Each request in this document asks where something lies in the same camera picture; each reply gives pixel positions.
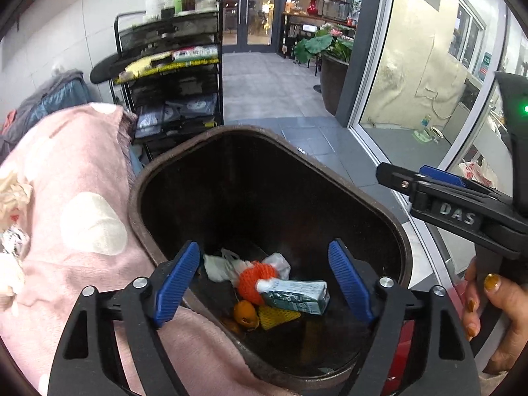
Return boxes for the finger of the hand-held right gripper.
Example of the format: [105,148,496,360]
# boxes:
[376,162,434,194]
[419,164,501,199]

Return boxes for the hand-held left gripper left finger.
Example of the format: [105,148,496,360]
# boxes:
[47,240,201,396]

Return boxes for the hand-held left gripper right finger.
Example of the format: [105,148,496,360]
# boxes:
[328,238,481,396]

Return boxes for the plain white plastic bag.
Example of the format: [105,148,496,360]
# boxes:
[203,248,291,284]

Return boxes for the small drink carton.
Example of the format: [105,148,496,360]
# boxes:
[256,278,331,315]

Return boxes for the orange foam fruit net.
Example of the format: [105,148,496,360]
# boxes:
[237,261,276,301]

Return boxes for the yellow foam fruit net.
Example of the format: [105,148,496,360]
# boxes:
[258,305,302,331]

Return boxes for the dark trash bin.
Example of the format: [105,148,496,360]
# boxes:
[128,125,413,394]

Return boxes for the white tissue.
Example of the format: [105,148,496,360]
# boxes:
[0,168,34,232]
[0,251,26,312]

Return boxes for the printed white plastic bag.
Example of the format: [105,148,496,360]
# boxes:
[0,226,30,258]

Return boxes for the person's right hand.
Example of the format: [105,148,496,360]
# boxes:
[461,256,528,376]

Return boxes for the red white plastic bag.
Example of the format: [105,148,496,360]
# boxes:
[458,160,500,188]

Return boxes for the red object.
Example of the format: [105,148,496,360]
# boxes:
[371,286,467,396]

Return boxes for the pink polka dot blanket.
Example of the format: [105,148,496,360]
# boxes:
[0,103,298,396]

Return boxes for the potted plant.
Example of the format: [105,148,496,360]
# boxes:
[294,22,355,116]

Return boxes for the printed flat packets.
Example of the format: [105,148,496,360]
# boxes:
[136,94,218,138]

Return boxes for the dark display table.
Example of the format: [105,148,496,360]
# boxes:
[281,0,357,56]

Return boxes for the black mesh cart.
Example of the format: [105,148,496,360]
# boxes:
[115,10,223,161]

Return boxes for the glass double door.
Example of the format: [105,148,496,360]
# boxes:
[220,0,287,52]

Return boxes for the yellow pad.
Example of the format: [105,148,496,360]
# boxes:
[117,51,176,83]

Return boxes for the black stool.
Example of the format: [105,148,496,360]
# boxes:
[90,43,174,104]

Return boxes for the green white box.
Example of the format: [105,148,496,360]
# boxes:
[172,45,219,62]

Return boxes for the dark grey blanket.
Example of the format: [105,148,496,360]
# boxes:
[16,70,83,108]

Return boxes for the white bottle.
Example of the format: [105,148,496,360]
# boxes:
[144,0,175,19]

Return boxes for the grey door frame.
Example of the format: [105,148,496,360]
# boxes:
[335,0,401,130]

